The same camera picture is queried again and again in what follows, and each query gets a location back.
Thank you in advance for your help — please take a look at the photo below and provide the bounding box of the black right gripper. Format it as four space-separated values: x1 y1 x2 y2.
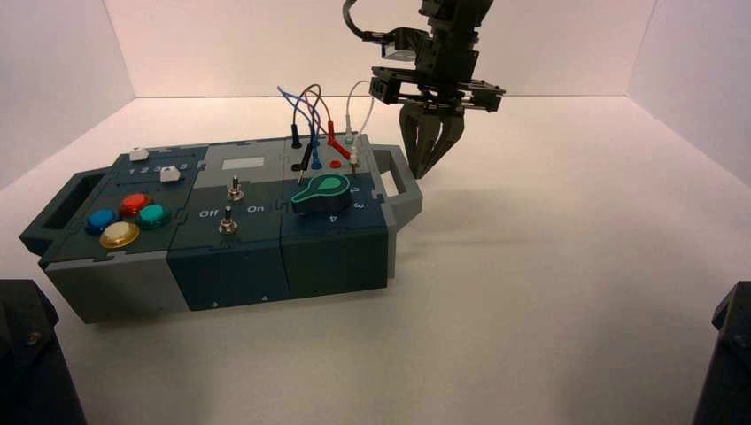
369 29 507 180

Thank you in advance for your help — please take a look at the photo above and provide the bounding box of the dark modular task box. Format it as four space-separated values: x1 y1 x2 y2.
19 133 423 325

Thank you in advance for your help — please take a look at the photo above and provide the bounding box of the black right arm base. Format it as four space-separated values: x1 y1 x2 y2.
692 280 751 425

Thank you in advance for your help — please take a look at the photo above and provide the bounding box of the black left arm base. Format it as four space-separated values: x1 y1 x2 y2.
0 279 88 425

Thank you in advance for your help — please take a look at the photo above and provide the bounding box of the green black rotary knob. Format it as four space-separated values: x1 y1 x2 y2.
291 173 352 216

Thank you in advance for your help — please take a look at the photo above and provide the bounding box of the teal round push button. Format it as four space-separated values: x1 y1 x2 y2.
136 203 173 230

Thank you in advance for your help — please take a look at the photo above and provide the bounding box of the red round push button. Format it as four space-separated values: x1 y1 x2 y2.
119 193 154 219

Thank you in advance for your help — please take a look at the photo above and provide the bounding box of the yellow round push button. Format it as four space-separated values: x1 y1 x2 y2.
98 220 141 251

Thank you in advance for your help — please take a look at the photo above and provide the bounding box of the blue round push button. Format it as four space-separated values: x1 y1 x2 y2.
85 208 120 236

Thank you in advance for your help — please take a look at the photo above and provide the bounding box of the white banana plug cable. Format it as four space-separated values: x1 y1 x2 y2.
345 80 376 174

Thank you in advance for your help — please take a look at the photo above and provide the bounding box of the red banana plug cable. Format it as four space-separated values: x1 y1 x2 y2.
302 88 354 160

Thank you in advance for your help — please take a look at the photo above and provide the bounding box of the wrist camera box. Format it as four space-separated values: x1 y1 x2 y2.
380 27 423 65

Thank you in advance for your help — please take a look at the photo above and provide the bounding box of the blue banana plug cable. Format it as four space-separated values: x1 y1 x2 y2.
277 86 322 171

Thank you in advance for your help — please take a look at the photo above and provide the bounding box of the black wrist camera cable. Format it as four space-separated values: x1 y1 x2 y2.
343 0 389 43

